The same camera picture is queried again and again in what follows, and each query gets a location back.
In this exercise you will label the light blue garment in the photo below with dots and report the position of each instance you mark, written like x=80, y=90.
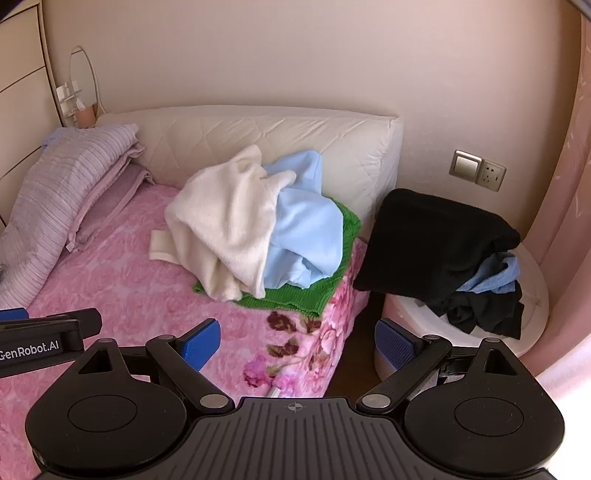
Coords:
x=304, y=230

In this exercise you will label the cream white fluffy sweater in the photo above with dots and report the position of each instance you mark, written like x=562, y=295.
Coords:
x=221, y=221

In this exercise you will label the blue cloth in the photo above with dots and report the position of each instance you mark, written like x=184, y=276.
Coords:
x=498, y=277

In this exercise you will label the pink curtain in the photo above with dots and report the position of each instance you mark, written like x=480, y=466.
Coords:
x=568, y=230

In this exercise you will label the purple pillow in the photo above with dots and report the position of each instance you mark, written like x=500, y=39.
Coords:
x=115, y=198

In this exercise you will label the cream wardrobe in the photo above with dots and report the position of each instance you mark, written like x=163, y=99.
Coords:
x=23, y=115

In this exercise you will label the white round bedside table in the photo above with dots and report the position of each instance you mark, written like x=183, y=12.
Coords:
x=531, y=300

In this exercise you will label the lilac striped quilt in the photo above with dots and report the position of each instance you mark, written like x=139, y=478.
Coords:
x=55, y=194

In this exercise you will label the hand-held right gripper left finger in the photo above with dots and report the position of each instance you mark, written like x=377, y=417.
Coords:
x=202, y=345

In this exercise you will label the oval wall mirror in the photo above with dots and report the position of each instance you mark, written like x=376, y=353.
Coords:
x=83, y=74

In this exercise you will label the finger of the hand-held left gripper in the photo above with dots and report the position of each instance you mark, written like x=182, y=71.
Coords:
x=14, y=315

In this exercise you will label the white quilted headboard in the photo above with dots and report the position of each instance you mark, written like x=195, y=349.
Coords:
x=277, y=134

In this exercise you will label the beige wall switch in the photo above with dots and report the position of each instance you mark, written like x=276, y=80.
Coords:
x=465, y=165

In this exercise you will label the green knit sweater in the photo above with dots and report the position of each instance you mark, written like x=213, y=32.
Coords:
x=286, y=300

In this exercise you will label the black garment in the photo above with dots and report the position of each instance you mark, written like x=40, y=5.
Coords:
x=429, y=240

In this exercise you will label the pink floral blanket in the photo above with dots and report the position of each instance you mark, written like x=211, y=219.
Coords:
x=115, y=277

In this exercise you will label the black cloth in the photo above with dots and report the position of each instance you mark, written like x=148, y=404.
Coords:
x=489, y=314

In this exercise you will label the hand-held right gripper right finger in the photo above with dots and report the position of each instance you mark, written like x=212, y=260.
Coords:
x=392, y=345

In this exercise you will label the white rod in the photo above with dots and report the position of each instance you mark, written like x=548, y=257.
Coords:
x=275, y=391

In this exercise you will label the beige wall socket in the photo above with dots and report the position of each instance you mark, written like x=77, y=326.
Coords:
x=491, y=175

